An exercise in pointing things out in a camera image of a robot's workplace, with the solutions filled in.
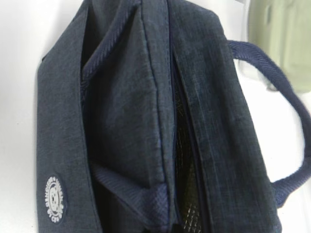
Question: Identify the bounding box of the dark blue fabric lunch bag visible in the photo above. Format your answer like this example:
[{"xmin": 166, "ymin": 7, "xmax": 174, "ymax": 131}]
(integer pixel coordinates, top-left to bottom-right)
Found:
[{"xmin": 36, "ymin": 0, "xmax": 311, "ymax": 233}]

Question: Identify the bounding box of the green lid glass food container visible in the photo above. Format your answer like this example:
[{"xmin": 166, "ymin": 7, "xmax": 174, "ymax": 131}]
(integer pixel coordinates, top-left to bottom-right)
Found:
[{"xmin": 242, "ymin": 0, "xmax": 311, "ymax": 93}]

